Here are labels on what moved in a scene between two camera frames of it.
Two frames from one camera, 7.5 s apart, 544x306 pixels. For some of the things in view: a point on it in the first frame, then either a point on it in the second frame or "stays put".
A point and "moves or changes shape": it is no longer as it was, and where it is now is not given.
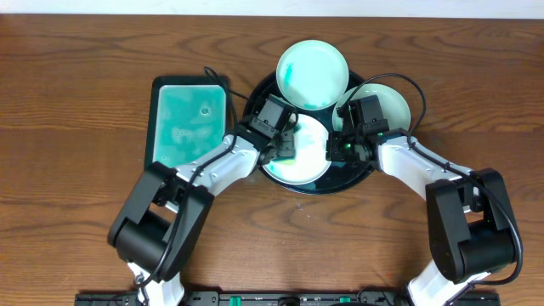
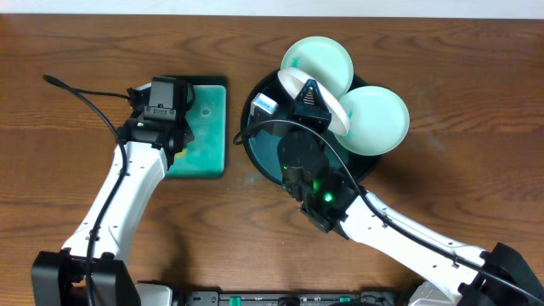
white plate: x=311 y=153 moves or changes shape
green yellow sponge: x=288 y=160 moves or changes shape
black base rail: x=281 y=298 stays put
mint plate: x=312 y=75 stays put
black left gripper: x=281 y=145 → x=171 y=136
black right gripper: x=340 y=150 → x=310 y=119
